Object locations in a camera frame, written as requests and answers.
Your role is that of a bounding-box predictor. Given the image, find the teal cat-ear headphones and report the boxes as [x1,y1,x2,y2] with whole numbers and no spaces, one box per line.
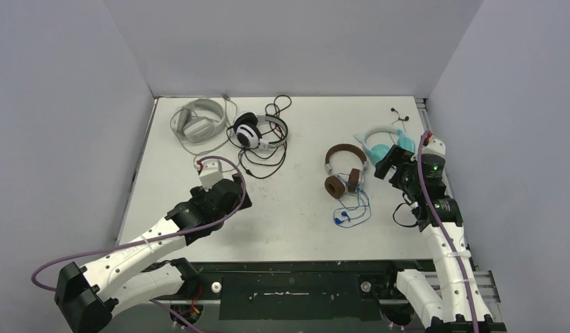
[354,125,416,165]

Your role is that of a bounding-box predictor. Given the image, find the black earbuds cable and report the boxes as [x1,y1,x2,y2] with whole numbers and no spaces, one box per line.
[389,108,411,134]

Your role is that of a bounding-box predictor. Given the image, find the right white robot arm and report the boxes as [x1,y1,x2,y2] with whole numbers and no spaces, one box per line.
[374,145,507,332]

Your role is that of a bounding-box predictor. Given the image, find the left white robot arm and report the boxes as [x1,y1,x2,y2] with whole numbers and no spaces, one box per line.
[54,173,252,332]

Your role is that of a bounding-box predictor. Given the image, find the brown headphones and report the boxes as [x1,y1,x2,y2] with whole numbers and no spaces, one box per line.
[324,144,370,200]

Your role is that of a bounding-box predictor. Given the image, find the grey white headphones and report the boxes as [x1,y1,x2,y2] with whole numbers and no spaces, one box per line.
[169,94,239,160]

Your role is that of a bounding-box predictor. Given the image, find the black and white headphones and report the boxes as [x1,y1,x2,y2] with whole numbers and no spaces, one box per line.
[226,94,293,180]

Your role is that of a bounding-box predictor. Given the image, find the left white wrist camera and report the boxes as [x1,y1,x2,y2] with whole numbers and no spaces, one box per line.
[193,159,223,189]

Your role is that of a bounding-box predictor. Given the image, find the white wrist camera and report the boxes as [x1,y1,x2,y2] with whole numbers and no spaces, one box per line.
[422,132,446,157]
[193,159,223,189]

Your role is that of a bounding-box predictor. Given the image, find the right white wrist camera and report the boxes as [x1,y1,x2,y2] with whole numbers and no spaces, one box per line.
[422,132,446,157]

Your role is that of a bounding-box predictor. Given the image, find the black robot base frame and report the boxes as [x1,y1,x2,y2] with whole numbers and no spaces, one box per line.
[159,259,443,321]

